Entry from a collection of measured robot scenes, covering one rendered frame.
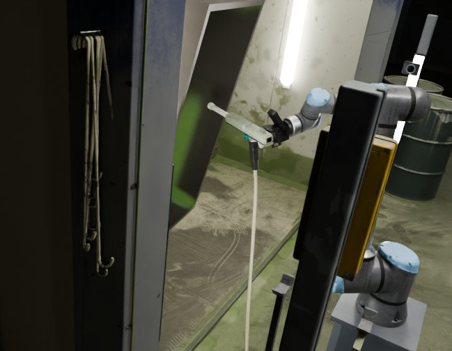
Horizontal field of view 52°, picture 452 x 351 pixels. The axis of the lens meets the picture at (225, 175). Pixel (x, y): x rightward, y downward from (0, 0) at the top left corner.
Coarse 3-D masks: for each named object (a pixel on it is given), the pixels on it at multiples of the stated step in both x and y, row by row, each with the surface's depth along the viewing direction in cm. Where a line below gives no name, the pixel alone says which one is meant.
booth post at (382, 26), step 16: (384, 0) 328; (400, 0) 327; (384, 16) 331; (368, 32) 340; (384, 32) 335; (368, 48) 344; (384, 48) 338; (368, 64) 347; (384, 64) 351; (368, 80) 351
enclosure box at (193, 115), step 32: (192, 0) 160; (224, 0) 174; (256, 0) 199; (192, 32) 164; (224, 32) 222; (192, 64) 169; (224, 64) 228; (192, 96) 242; (224, 96) 234; (192, 128) 249; (192, 160) 256; (192, 192) 264
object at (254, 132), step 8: (208, 104) 223; (224, 112) 213; (232, 112) 210; (232, 120) 205; (240, 120) 202; (240, 128) 201; (248, 128) 195; (256, 128) 194; (256, 136) 191; (264, 136) 187; (272, 136) 189; (256, 144) 199; (264, 144) 189; (256, 152) 201; (256, 160) 203; (256, 168) 205
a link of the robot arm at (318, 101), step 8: (320, 88) 201; (312, 96) 198; (320, 96) 198; (328, 96) 199; (304, 104) 203; (312, 104) 199; (320, 104) 198; (328, 104) 200; (304, 112) 205; (312, 112) 202; (320, 112) 202; (328, 112) 203
